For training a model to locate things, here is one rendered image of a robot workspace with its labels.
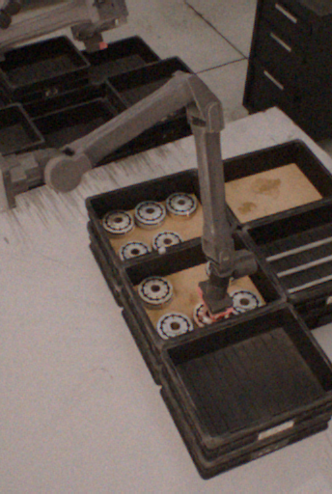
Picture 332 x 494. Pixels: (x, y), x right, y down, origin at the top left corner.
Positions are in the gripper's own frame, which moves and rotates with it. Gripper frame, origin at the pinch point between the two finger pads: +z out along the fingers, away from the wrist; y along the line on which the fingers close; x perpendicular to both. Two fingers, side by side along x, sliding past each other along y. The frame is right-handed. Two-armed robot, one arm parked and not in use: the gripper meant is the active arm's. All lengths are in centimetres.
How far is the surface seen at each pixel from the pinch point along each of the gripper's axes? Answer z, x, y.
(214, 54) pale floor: 83, -128, 233
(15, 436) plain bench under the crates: 21, 60, -7
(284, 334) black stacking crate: 3.1, -18.0, -12.0
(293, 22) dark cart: 4, -110, 138
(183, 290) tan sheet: 4.5, 2.3, 12.8
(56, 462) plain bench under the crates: 20, 52, -18
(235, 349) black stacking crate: 4.0, -2.5, -11.4
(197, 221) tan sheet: 3.9, -13.6, 37.4
